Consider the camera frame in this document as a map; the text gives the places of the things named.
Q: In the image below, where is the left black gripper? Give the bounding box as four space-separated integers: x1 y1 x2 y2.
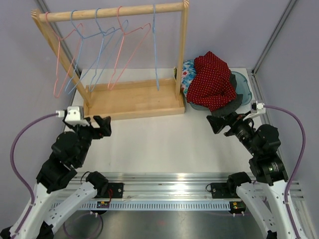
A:
69 115 112 165

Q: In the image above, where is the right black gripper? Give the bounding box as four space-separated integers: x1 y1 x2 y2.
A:
207 111 261 157

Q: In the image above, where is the teal plastic tub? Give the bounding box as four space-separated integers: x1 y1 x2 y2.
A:
190 71 252 110

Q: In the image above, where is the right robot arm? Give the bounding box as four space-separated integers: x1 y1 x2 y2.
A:
207 113 307 239

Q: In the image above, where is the aluminium frame post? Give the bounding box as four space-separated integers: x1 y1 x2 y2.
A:
31 0 75 98
251 0 300 75

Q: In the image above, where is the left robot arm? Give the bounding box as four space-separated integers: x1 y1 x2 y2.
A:
0 116 124 239

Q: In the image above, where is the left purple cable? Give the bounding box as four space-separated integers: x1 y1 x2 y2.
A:
9 112 65 239

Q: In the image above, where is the pink wire hanger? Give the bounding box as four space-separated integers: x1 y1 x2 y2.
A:
45 11 83 99

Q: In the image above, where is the slotted grey cable duct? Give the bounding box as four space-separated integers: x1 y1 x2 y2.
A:
79 201 231 211

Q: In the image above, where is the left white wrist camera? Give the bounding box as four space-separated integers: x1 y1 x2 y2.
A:
55 106 90 126

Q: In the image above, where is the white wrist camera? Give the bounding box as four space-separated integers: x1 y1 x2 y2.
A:
55 106 90 126
243 100 266 120

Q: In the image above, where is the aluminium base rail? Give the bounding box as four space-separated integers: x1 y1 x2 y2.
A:
62 172 305 201

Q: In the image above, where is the dark grey dotted skirt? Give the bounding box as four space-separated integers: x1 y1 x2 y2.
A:
211 74 244 118

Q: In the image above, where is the right aluminium frame post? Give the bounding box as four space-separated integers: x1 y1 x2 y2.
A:
251 0 300 75

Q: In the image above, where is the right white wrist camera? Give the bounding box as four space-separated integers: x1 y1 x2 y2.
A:
243 100 266 120

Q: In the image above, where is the wooden clothes rack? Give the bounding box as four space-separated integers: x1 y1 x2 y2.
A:
31 0 190 123

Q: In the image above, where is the blue floral skirt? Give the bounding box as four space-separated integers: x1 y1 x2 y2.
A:
181 60 196 96

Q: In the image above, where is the left aluminium frame post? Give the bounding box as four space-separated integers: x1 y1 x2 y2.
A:
31 0 75 98

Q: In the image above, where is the red dotted skirt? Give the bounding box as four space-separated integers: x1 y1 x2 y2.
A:
186 51 237 112

